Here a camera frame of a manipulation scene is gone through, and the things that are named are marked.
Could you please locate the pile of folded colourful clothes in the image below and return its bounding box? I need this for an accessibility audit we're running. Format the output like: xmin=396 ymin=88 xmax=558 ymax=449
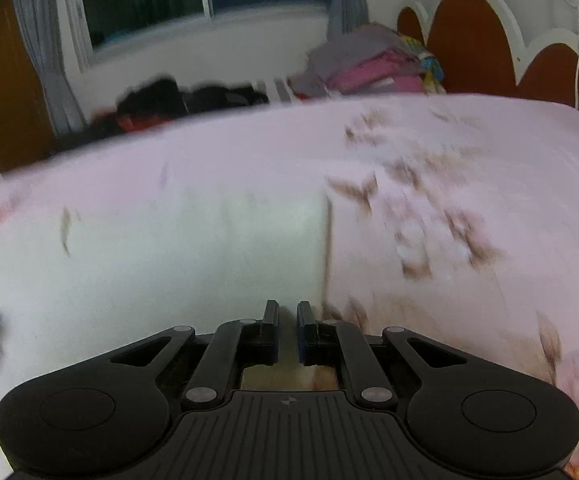
xmin=289 ymin=24 xmax=447 ymax=101

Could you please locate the white knit garment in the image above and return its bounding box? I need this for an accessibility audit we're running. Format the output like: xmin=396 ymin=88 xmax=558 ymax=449
xmin=0 ymin=187 xmax=333 ymax=401

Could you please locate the brown and white headboard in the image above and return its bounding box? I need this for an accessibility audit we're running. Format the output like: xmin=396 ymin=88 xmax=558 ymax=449
xmin=396 ymin=0 xmax=579 ymax=128

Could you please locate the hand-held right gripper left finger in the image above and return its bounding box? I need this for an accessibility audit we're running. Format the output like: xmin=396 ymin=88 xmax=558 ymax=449
xmin=110 ymin=300 xmax=281 ymax=410

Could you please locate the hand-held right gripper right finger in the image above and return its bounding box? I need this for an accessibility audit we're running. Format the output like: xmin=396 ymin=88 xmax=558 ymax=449
xmin=296 ymin=301 xmax=467 ymax=409

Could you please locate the pink floral bedsheet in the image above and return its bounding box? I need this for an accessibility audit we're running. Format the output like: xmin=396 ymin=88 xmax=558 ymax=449
xmin=0 ymin=92 xmax=579 ymax=480

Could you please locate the striped cloth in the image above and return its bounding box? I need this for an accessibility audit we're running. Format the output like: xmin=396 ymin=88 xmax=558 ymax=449
xmin=255 ymin=77 xmax=301 ymax=104

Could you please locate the pile of dark clothes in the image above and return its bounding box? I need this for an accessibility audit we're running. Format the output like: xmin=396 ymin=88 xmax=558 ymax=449
xmin=89 ymin=76 xmax=271 ymax=136

